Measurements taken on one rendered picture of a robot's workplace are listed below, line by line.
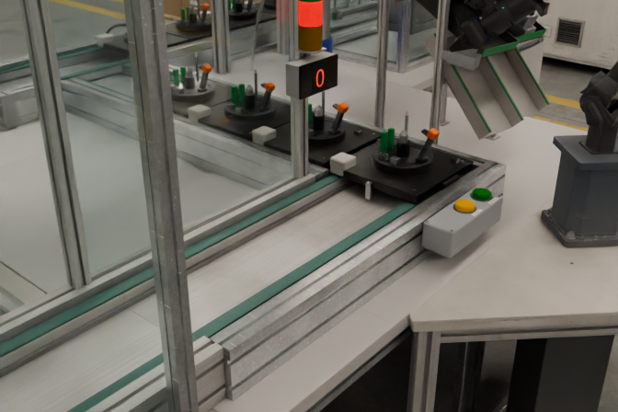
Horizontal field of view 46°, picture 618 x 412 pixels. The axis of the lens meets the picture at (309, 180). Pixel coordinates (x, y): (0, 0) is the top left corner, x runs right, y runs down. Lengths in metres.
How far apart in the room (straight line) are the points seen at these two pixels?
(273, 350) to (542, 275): 0.60
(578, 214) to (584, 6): 4.26
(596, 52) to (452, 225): 4.46
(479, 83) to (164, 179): 1.19
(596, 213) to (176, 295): 0.99
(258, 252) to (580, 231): 0.69
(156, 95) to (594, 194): 1.05
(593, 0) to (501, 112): 3.93
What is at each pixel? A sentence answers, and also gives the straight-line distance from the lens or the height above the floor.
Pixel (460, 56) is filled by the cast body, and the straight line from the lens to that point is 1.67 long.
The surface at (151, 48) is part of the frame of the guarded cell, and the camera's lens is 0.81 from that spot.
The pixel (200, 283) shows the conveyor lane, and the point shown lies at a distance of 1.37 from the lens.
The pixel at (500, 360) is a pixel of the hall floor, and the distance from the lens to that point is 2.70.
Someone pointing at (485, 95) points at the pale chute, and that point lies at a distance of 1.90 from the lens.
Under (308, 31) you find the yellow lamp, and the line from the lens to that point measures 1.49.
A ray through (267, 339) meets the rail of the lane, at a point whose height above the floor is 0.93.
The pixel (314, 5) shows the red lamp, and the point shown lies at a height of 1.35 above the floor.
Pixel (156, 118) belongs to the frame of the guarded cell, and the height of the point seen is 1.38.
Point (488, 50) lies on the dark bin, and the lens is 1.76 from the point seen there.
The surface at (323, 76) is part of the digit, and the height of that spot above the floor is 1.20.
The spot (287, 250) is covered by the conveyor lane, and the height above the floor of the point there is 0.92.
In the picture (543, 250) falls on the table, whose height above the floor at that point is 0.86.
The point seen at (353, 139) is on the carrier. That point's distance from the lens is 1.82.
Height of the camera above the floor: 1.67
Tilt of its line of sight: 26 degrees down
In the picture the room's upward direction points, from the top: straight up
